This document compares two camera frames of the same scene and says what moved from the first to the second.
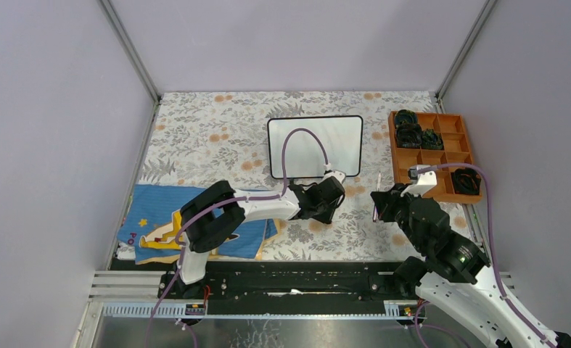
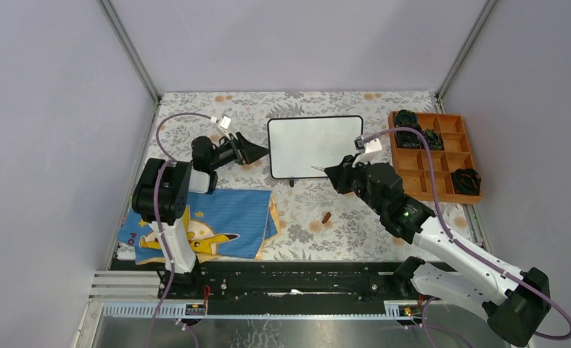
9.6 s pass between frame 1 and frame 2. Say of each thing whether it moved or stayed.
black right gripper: moved
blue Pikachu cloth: stayed
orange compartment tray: stayed
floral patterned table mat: stayed
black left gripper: moved
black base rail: stayed
